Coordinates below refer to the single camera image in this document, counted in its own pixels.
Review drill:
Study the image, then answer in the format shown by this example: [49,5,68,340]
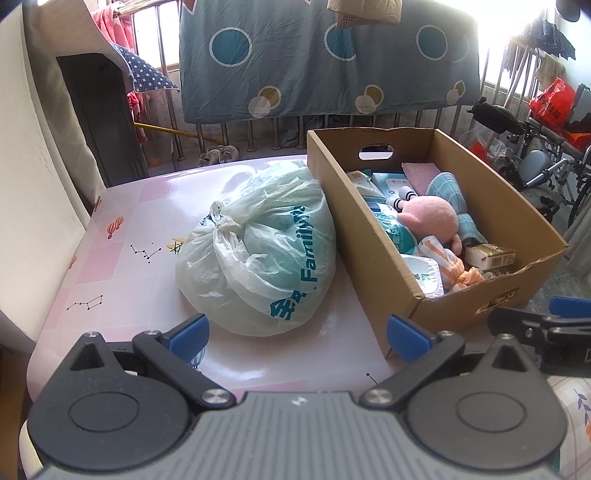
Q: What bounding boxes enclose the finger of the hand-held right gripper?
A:
[549,294,591,325]
[486,306,591,376]

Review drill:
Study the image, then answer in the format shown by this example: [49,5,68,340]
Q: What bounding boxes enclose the beige hanging cloth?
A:
[324,0,403,27]

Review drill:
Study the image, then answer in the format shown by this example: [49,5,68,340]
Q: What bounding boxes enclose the blue blanket with circles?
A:
[178,0,482,125]

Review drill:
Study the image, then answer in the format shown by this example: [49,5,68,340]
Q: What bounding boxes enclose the pink plush doll orange stripes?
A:
[398,195,484,293]

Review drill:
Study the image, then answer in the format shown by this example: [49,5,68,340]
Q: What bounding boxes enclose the light blue packet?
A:
[370,172,408,195]

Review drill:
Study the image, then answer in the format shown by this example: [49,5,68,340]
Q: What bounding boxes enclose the dark hanging garment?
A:
[521,17,579,62]

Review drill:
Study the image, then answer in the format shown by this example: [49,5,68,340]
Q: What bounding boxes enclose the gold tissue pack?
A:
[463,242,516,271]

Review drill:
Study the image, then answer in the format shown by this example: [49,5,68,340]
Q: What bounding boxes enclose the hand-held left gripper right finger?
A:
[360,314,530,410]

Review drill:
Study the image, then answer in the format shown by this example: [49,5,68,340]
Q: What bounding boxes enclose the yellow broomstick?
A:
[133,121,223,145]

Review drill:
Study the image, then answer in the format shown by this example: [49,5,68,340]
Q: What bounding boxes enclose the cardboard box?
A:
[306,127,570,361]

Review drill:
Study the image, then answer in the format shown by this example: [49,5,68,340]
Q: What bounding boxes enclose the grey striped soft toy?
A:
[386,185,417,210]

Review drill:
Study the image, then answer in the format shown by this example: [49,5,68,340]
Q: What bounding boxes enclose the floral cloth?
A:
[551,373,591,468]

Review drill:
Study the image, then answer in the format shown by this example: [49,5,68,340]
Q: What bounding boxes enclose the red plastic bag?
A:
[527,76,579,131]

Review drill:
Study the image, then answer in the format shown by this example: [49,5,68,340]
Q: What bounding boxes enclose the blue star-patterned cloth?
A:
[112,43,182,94]

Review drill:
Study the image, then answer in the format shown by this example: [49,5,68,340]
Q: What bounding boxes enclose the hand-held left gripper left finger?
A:
[69,312,237,410]

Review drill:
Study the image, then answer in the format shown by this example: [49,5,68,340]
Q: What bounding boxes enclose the white plastic bag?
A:
[174,158,339,339]

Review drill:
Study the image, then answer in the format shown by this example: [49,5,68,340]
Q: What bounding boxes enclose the beige curtain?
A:
[22,0,126,200]

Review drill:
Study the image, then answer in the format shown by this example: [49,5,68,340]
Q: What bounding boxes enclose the wheelchair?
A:
[465,82,591,224]

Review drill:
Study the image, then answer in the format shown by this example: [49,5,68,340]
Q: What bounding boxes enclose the blue wet wipes packet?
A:
[368,202,419,260]

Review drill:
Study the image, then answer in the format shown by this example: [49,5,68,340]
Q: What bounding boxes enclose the pink garment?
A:
[90,4,151,145]

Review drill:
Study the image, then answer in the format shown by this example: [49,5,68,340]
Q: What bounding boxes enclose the black hat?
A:
[555,0,583,24]

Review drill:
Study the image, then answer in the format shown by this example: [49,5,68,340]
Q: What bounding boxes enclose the metal railing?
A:
[91,0,527,163]

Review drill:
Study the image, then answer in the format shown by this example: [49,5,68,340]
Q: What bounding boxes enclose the teal towel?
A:
[424,172,488,246]

